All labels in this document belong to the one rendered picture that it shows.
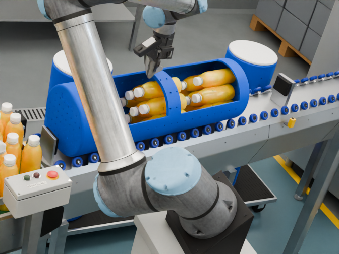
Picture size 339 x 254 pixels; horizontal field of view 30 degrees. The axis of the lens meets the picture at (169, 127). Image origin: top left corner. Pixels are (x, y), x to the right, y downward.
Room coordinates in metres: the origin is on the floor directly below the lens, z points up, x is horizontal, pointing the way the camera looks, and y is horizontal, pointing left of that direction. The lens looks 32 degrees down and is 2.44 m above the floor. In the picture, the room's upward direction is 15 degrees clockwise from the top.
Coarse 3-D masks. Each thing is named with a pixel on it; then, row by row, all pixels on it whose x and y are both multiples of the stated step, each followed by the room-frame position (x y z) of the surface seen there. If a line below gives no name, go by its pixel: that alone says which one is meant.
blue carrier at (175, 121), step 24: (144, 72) 2.34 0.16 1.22; (168, 72) 2.52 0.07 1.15; (192, 72) 2.64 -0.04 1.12; (240, 72) 2.57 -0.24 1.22; (48, 96) 2.10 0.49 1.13; (72, 96) 1.99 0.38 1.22; (120, 96) 2.36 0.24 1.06; (168, 96) 2.24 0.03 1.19; (240, 96) 2.49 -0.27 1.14; (48, 120) 2.09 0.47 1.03; (72, 120) 1.97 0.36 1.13; (168, 120) 2.20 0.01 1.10; (192, 120) 2.30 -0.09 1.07; (216, 120) 2.43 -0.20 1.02; (72, 144) 1.95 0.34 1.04
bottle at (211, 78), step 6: (204, 72) 2.53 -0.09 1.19; (210, 72) 2.52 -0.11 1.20; (216, 72) 2.54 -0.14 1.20; (222, 72) 2.56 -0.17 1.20; (228, 72) 2.58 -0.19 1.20; (204, 78) 2.49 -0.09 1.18; (210, 78) 2.49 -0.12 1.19; (216, 78) 2.52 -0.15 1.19; (222, 78) 2.54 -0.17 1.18; (228, 78) 2.56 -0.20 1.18; (234, 78) 2.59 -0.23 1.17; (204, 84) 2.48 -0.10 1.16; (210, 84) 2.49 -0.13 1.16; (216, 84) 2.52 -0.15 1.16; (222, 84) 2.55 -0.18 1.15
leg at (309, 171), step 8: (320, 144) 3.44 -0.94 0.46; (312, 152) 3.46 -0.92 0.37; (320, 152) 3.45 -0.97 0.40; (312, 160) 3.45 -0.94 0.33; (312, 168) 3.44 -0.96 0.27; (304, 176) 3.45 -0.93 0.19; (312, 176) 3.46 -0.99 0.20; (304, 184) 3.44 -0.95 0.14; (296, 192) 3.46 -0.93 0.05; (304, 192) 3.45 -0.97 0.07
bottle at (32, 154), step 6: (30, 144) 1.82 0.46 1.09; (24, 150) 1.81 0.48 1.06; (30, 150) 1.81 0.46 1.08; (36, 150) 1.81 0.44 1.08; (24, 156) 1.80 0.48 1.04; (30, 156) 1.80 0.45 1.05; (36, 156) 1.81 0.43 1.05; (24, 162) 1.80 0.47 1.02; (30, 162) 1.80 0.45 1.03; (36, 162) 1.81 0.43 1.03; (24, 168) 1.80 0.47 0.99; (30, 168) 1.80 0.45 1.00; (36, 168) 1.81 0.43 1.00
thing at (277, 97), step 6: (276, 78) 2.94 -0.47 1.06; (282, 78) 2.92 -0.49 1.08; (288, 78) 2.93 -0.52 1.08; (276, 84) 2.93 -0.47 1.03; (282, 84) 2.90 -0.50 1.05; (288, 84) 2.88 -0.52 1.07; (294, 84) 2.90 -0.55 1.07; (276, 90) 2.92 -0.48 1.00; (282, 90) 2.89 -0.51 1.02; (288, 90) 2.88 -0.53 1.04; (276, 96) 2.93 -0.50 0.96; (282, 96) 2.90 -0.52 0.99; (288, 96) 2.89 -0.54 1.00; (276, 102) 2.92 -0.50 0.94; (282, 102) 2.90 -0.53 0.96
